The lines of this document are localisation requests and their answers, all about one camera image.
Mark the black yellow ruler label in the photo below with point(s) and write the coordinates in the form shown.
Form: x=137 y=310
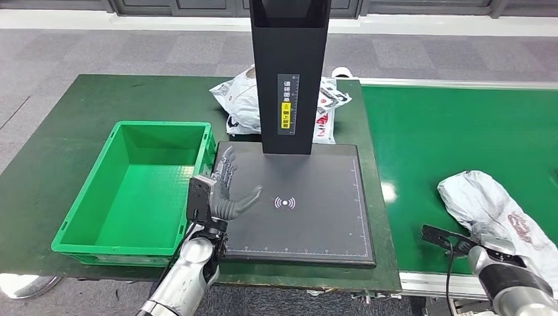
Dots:
x=287 y=115

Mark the grey plastic mailer parcel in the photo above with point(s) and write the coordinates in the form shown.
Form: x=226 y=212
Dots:
x=484 y=205

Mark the green plastic crate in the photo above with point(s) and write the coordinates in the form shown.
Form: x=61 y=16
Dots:
x=139 y=205

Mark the round metal floor base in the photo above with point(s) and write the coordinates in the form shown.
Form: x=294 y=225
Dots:
x=26 y=285

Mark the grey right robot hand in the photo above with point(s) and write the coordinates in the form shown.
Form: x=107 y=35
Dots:
x=467 y=249

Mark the green conveyor belt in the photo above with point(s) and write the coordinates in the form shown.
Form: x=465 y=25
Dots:
x=436 y=144

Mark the black inbound scanner machine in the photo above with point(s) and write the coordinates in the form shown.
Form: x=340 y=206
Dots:
x=290 y=109

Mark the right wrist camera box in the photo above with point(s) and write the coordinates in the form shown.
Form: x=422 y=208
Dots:
x=436 y=233

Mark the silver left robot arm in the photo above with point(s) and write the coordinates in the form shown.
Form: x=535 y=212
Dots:
x=192 y=270

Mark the white printed plastic bag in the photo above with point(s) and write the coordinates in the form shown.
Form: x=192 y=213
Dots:
x=237 y=102

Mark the white roll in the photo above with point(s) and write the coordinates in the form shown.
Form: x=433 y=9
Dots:
x=342 y=72

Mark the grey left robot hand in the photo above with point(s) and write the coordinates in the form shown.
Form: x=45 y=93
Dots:
x=222 y=205

